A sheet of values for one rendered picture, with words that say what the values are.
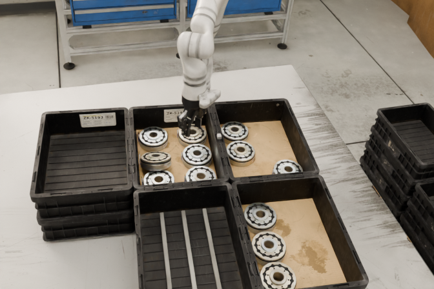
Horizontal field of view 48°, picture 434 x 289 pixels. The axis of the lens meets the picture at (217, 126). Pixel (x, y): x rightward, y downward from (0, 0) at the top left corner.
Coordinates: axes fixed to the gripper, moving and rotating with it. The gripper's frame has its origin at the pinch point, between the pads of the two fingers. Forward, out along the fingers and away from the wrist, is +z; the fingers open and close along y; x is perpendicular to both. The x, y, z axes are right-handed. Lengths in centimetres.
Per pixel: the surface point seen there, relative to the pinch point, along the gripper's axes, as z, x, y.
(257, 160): 17.5, 17.2, -16.4
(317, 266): 18, 54, 10
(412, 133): 52, 54, -114
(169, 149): 17.4, -10.9, -1.6
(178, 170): 17.4, -1.9, 4.7
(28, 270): 30, -20, 57
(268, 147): 17.5, 17.0, -25.1
